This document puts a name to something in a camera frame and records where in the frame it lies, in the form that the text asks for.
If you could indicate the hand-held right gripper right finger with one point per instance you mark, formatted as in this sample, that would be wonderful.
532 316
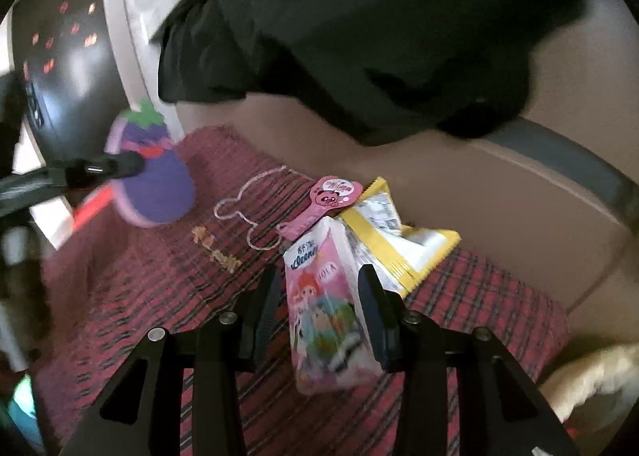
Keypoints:
372 318

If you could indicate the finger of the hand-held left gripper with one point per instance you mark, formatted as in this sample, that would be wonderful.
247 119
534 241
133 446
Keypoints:
115 166

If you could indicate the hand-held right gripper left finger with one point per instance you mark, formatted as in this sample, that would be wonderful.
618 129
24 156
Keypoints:
269 308

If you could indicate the pink tissue packet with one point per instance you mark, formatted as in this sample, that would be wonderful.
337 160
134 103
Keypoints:
324 316

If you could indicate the purple eggplant sponge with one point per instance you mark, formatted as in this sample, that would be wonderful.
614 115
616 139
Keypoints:
159 186

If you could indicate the yellow brown crumbs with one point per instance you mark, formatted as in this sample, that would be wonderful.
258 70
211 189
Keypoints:
224 261

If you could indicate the yellow white snack wrapper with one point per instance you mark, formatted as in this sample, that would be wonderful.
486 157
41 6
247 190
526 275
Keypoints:
399 246

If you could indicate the red plaid blanket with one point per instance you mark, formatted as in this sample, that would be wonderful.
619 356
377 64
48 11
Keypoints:
150 276

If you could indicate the cream fuzzy cloth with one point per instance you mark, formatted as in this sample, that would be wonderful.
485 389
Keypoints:
594 376

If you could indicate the teal object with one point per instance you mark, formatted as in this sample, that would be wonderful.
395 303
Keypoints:
25 406

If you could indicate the black cloth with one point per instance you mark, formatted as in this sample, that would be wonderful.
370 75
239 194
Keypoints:
374 36

